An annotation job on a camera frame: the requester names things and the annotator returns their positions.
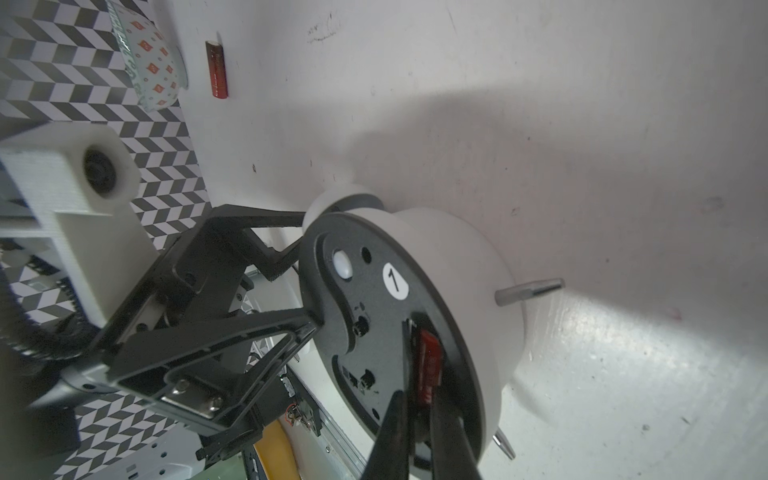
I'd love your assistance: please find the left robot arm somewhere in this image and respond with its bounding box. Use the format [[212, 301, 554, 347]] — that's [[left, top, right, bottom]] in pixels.
[[1, 205, 319, 479]]

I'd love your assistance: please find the green patterned glass dish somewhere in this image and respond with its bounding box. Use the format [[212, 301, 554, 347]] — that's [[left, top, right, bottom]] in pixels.
[[107, 1, 188, 113]]

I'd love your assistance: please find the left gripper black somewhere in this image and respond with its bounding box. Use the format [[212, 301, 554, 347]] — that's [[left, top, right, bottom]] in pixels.
[[26, 203, 322, 463]]

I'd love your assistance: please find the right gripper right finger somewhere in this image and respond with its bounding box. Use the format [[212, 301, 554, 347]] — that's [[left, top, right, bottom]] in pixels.
[[430, 386, 481, 480]]

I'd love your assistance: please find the white alarm clock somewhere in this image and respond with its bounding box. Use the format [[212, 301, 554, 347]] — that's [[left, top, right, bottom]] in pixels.
[[299, 184, 565, 479]]

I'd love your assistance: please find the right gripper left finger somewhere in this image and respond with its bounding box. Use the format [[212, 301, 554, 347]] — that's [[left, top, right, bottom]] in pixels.
[[361, 390, 411, 480]]

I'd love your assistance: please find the red battery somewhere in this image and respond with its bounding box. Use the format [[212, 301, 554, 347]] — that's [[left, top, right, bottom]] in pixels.
[[205, 41, 229, 99], [416, 329, 443, 407]]

